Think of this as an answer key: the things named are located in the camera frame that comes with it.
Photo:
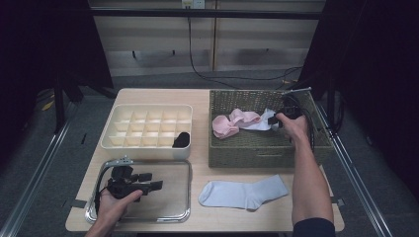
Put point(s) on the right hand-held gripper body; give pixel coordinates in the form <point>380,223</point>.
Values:
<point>291,110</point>

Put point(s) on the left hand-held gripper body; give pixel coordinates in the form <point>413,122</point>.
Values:
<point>123,187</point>

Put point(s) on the white sock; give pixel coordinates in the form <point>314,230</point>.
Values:
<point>262,124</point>
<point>243,194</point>

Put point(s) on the cream divided storage box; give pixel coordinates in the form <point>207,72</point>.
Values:
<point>145,153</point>

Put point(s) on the clear box lid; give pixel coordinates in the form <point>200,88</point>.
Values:
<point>174,204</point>

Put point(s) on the black sock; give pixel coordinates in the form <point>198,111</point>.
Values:
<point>184,136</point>
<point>179,141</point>

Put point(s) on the green woven basket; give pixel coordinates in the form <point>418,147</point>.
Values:
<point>230,158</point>

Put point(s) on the person's right hand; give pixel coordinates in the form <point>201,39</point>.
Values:
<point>298,130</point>

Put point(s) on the person's left hand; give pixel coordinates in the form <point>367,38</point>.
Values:
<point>110,210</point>

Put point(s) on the black tape strip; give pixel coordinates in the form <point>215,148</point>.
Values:
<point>338,201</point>
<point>79,203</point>

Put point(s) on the small black floor tape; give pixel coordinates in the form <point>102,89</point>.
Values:
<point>83,138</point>

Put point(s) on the black curtain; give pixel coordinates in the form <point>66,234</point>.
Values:
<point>378,65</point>
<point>26,49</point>

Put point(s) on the person's dark sleeve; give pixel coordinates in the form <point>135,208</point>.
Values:
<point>314,228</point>

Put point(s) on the yellow floor item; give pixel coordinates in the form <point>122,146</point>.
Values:
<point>47,105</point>

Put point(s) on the black crossbar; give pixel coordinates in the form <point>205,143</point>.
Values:
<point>164,13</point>

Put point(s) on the black stand post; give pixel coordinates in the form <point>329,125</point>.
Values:
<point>331,105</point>
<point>60,108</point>

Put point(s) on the metal floor rail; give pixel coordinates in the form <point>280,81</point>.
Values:
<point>355,177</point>
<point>36,177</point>

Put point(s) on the white wall socket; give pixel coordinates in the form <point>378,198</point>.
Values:
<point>193,4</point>

